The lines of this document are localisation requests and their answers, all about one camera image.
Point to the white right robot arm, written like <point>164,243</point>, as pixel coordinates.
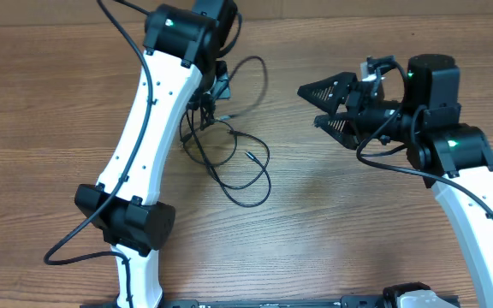
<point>416,109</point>

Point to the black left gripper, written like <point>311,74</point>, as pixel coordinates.
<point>222,87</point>

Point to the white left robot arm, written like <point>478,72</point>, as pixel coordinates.
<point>181,60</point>

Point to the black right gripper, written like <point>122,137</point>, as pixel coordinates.
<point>356,95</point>

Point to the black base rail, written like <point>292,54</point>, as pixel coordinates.
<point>346,301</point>

